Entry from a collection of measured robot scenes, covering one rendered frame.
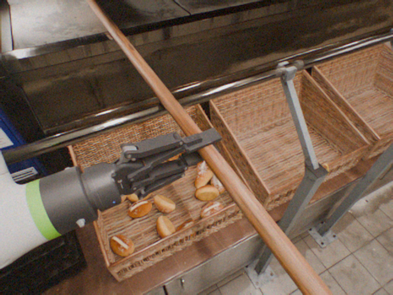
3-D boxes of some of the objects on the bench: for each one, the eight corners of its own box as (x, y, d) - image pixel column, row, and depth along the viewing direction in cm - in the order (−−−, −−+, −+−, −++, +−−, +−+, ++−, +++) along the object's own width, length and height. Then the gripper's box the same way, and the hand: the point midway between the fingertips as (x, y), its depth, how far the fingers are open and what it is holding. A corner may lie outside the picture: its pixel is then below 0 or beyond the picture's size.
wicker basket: (86, 181, 116) (63, 139, 96) (196, 139, 134) (196, 96, 113) (117, 286, 88) (93, 258, 67) (252, 215, 105) (265, 176, 85)
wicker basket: (295, 106, 152) (310, 63, 131) (360, 81, 169) (384, 39, 149) (364, 163, 123) (398, 120, 103) (436, 126, 141) (477, 83, 120)
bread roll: (212, 174, 117) (216, 172, 110) (198, 191, 113) (201, 189, 107) (203, 166, 117) (207, 163, 111) (188, 182, 114) (191, 180, 107)
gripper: (68, 141, 37) (209, 95, 45) (99, 198, 49) (206, 154, 57) (78, 179, 33) (233, 121, 41) (109, 232, 45) (224, 179, 52)
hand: (201, 147), depth 48 cm, fingers closed on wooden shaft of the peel, 3 cm apart
